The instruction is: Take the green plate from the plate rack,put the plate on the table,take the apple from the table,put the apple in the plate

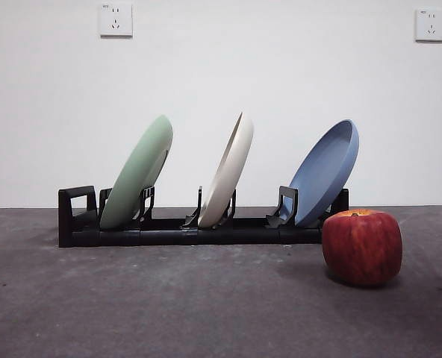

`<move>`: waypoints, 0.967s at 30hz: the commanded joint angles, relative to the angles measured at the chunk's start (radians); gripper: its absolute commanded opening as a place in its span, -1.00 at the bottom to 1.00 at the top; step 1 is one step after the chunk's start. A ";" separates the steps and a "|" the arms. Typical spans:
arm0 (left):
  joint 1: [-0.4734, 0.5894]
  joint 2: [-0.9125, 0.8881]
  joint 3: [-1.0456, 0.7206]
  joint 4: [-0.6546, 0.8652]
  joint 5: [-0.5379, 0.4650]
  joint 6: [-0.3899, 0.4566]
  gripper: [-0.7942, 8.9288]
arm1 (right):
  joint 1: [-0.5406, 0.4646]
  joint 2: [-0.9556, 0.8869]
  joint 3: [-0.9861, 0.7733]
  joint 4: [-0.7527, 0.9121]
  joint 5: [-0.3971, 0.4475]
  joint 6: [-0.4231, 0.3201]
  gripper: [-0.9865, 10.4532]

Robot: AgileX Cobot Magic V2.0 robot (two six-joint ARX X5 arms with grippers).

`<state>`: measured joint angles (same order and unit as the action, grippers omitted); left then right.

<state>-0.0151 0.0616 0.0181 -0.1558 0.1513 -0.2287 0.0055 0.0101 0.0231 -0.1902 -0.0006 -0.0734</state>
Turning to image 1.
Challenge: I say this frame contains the cream round plate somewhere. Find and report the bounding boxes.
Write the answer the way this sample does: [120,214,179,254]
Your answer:
[197,111,255,229]

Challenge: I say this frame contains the red apple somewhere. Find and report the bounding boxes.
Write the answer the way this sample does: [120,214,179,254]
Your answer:
[321,208,404,287]

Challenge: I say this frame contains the white wall socket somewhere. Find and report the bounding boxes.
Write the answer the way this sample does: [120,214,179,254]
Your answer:
[414,8,442,43]
[100,2,134,38]

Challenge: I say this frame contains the blue round plate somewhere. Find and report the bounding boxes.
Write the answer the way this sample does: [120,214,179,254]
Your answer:
[282,119,361,227]

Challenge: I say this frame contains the black plate rack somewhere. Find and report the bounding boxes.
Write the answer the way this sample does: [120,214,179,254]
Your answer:
[57,185,349,248]

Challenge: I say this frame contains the green round plate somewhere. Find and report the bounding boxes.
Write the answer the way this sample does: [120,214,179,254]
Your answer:
[99,114,174,230]

